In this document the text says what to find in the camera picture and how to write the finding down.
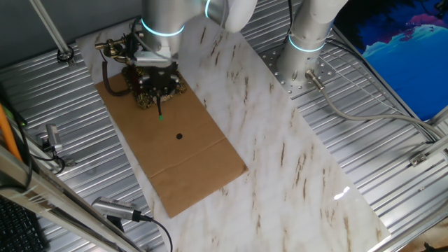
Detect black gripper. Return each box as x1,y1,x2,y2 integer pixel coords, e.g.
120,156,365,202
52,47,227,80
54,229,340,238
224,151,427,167
136,64,183,96

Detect black screwdriver green cap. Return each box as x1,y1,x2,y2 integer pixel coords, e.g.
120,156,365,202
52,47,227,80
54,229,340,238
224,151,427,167
155,91,165,122

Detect brown phone handset cord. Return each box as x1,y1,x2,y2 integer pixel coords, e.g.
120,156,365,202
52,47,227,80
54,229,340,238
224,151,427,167
101,59,133,97

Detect brown cardboard sheet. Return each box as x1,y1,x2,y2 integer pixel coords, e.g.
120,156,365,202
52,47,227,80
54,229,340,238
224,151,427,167
94,71,249,219
75,0,391,252

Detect orange pole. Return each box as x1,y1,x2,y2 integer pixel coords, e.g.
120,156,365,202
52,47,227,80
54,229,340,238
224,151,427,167
0,104,22,162

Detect black keyboard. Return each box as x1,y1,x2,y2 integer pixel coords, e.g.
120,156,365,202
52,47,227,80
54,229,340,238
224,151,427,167
0,195,46,252

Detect blue painted mat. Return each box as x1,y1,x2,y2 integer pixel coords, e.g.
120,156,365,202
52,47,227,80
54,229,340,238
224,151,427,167
334,0,448,122

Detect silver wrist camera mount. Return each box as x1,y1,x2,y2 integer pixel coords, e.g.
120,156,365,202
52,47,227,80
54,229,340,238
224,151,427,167
124,33,176,69

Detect slim aluminium post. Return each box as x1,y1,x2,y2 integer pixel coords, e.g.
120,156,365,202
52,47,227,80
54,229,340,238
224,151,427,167
29,0,76,67

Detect silver ribbed camera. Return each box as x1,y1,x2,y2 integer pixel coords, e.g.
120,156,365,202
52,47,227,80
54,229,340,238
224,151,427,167
91,196,143,223

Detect black camera cable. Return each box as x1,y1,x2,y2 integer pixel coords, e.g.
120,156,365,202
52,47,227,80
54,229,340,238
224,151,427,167
139,213,174,252

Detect black base cable bundle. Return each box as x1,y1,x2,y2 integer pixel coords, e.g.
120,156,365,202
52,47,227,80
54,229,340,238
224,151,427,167
286,0,295,36

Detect aluminium frame rail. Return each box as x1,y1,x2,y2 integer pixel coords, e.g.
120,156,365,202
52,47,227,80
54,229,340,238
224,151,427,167
0,145,141,252

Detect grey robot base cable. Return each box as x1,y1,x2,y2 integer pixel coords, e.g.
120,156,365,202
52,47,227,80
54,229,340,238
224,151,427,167
304,69,445,141

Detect small metal corner bracket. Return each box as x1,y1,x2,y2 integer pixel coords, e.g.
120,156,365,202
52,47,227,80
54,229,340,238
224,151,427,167
409,153,430,167

